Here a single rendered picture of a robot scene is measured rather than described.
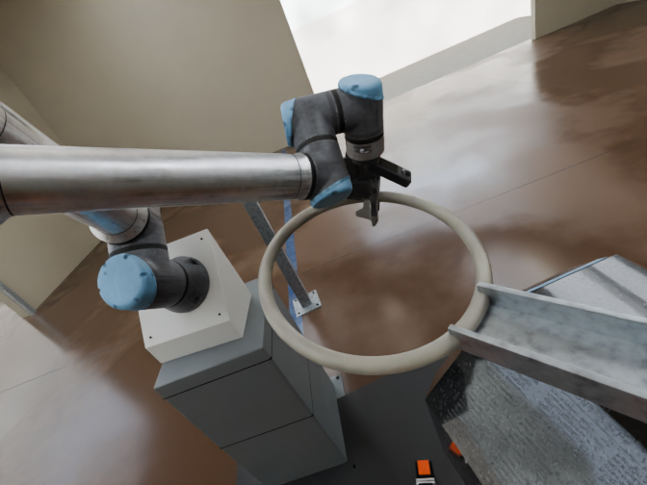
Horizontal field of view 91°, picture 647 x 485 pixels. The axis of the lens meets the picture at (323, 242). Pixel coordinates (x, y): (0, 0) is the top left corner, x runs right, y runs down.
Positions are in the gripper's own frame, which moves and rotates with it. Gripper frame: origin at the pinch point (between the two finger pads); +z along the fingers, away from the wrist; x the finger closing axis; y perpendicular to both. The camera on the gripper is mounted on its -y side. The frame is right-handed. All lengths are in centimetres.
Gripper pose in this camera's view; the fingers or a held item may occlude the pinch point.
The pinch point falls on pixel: (376, 216)
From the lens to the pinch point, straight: 91.7
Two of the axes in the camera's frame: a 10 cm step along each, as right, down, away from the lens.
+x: -2.1, 7.2, -6.7
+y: -9.7, -0.4, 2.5
